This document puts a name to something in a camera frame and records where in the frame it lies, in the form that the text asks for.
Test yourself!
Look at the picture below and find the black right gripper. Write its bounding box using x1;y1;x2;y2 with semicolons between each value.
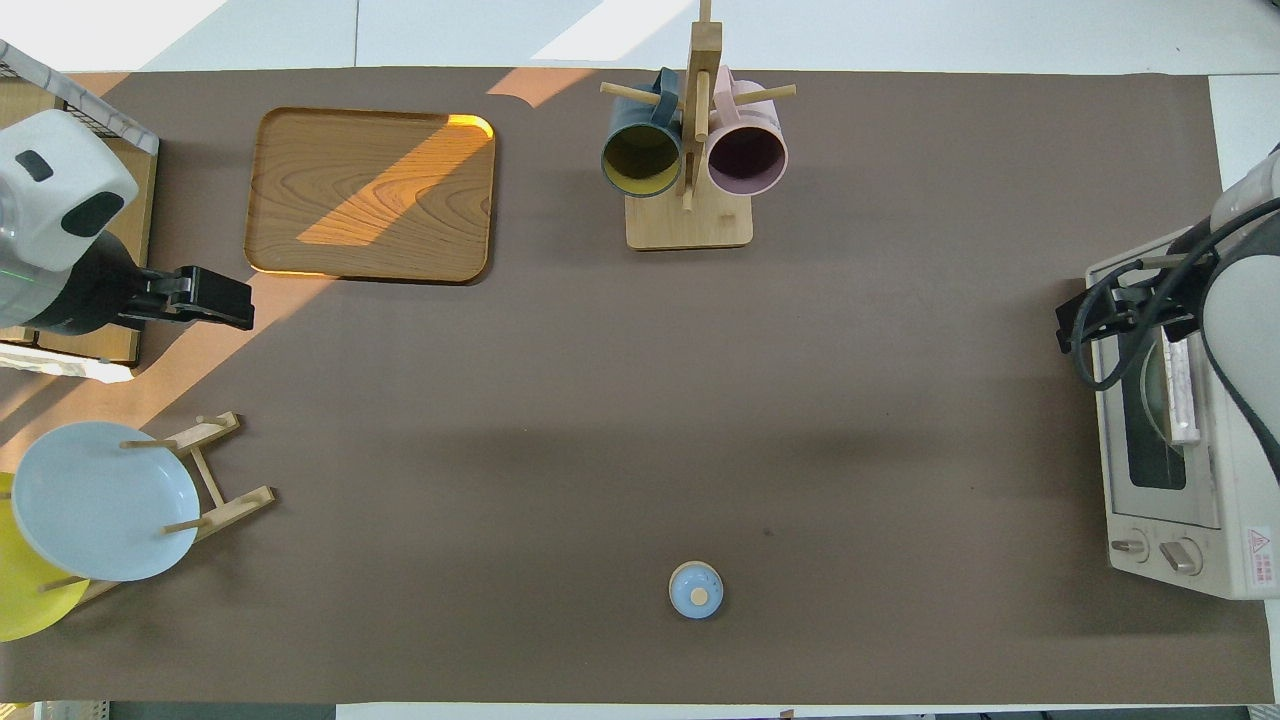
1055;278;1203;354

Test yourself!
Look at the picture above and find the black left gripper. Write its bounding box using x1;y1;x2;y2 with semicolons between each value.
115;265;255;332

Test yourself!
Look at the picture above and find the pale green plate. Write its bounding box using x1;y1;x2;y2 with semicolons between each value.
1138;340;1187;457

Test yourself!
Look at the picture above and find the white toaster oven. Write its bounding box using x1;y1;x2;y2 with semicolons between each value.
1085;225;1280;601

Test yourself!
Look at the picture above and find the wooden serving tray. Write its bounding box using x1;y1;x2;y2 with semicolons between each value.
244;106;497;285

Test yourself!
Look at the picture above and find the wooden dish rack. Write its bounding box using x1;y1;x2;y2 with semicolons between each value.
40;411;276;606

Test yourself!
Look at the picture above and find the light blue plate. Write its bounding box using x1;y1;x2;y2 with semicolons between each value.
11;421;201;583

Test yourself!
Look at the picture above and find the brown table mat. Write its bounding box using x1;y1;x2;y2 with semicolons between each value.
0;68;1276;704

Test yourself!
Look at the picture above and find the yellow plate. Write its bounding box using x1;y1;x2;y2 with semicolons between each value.
0;472;91;642

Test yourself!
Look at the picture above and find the pink mug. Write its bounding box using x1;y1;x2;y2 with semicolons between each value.
706;66;790;197

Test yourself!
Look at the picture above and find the wooden mug tree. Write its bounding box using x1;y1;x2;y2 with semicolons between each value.
600;0;798;251

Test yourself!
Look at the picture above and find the dark blue mug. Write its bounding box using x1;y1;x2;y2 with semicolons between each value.
600;68;684;198

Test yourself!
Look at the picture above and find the small blue dome bell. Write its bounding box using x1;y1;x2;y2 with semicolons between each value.
669;561;724;619

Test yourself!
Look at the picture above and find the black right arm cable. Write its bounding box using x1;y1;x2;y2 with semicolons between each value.
1070;198;1280;481

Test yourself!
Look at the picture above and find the black wire basket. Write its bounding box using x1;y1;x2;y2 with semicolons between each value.
0;40;161;386

